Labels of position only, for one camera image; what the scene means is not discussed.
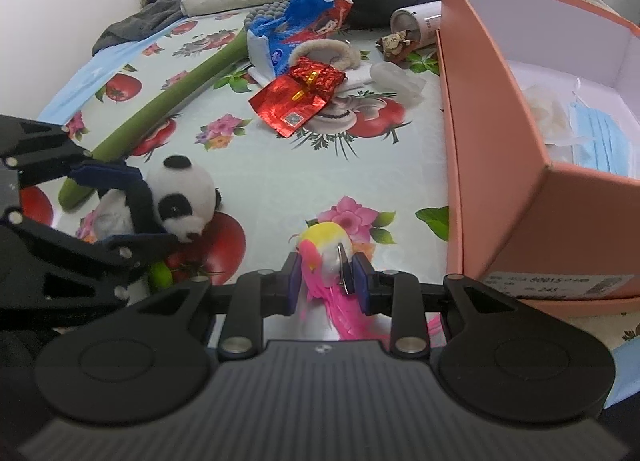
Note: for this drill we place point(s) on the green plush lotus stem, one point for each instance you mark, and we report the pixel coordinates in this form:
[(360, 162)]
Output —
[(187, 93)]

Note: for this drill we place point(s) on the white cylindrical can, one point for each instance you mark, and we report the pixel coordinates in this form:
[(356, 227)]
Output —
[(420, 22)]

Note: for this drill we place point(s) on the red foil wrapper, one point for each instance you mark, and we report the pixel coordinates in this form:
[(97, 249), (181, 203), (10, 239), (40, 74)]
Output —
[(289, 101)]

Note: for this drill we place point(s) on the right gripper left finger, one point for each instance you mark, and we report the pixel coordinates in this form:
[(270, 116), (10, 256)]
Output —
[(255, 296)]

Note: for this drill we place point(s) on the fruit print plastic sheet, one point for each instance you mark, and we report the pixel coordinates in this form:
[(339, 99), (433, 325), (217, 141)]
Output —
[(374, 162)]

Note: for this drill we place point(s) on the blue surgical face mask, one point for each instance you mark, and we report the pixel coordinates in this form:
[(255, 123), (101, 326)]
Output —
[(602, 146)]

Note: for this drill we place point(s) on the orange cardboard box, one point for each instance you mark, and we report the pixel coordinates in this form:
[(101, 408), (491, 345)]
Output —
[(563, 237)]

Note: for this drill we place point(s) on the small panda plush toy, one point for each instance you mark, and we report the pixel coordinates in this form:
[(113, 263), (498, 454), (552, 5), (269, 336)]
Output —
[(177, 197)]

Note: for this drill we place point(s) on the white tissue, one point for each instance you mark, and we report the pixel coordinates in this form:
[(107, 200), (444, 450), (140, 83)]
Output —
[(552, 120)]

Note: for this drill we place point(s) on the small brown figurine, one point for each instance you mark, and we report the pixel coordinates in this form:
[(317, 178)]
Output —
[(396, 46)]

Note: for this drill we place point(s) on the light blue bed sheet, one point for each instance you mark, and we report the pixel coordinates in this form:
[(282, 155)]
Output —
[(92, 76)]

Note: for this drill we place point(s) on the pink yellow feather toy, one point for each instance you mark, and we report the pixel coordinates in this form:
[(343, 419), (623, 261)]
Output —
[(326, 251)]

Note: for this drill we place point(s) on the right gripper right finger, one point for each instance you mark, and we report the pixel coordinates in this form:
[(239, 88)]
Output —
[(397, 295)]

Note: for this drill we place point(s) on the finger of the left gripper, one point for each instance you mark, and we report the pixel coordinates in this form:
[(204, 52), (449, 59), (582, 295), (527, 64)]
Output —
[(141, 242), (99, 175)]

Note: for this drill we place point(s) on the dark grey blanket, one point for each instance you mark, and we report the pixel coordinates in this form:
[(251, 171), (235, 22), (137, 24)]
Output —
[(152, 18)]

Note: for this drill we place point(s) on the blue white plastic bag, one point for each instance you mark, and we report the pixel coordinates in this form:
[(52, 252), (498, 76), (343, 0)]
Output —
[(271, 42)]

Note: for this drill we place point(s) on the clear plastic wrapper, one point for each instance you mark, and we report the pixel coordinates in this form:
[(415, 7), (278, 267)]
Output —
[(405, 85)]

